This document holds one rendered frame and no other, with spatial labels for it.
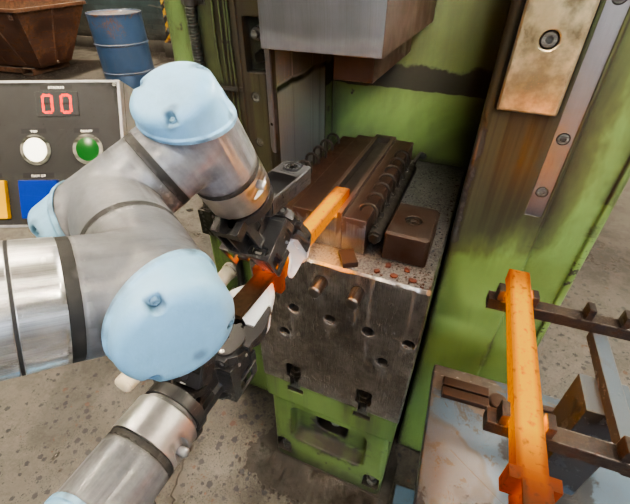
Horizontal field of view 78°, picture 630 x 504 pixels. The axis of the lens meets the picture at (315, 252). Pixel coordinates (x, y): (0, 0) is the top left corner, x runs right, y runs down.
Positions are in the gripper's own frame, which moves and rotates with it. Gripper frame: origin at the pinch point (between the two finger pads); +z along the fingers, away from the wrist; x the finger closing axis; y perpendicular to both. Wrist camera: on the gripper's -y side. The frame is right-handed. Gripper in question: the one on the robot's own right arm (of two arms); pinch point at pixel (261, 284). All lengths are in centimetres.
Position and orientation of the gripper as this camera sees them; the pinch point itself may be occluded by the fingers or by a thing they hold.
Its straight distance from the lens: 55.9
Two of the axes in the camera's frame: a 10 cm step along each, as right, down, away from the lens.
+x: 9.2, 2.3, -3.2
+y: 0.0, 8.0, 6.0
